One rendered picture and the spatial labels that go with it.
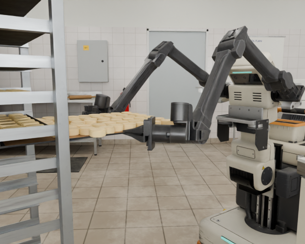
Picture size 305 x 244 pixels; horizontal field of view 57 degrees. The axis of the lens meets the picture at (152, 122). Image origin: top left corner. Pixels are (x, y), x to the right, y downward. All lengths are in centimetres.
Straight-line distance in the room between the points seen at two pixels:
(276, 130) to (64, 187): 141
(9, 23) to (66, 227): 55
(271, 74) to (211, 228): 105
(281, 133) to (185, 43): 367
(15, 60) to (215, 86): 62
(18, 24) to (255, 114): 119
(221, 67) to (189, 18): 432
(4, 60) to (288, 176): 142
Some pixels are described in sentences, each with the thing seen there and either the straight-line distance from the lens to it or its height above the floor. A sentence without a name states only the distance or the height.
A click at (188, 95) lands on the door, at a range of 527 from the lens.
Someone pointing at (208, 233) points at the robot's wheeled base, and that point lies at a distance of 195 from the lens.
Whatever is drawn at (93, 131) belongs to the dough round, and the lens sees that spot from 84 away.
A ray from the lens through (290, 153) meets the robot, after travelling 183.
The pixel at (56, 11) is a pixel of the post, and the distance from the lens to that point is 79.
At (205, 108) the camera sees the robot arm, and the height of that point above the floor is 109.
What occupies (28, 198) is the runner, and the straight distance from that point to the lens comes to 84.
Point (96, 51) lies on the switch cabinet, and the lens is 500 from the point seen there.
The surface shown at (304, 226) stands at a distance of 121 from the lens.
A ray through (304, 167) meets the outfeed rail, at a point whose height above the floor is 87.
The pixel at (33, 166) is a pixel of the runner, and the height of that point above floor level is 96.
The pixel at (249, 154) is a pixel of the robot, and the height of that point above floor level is 78.
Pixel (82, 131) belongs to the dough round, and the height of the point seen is 103.
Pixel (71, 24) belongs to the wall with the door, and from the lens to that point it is 534.
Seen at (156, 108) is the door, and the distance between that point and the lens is 521.
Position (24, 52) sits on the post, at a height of 129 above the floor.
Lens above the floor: 119
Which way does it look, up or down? 8 degrees down
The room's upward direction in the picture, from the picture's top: straight up
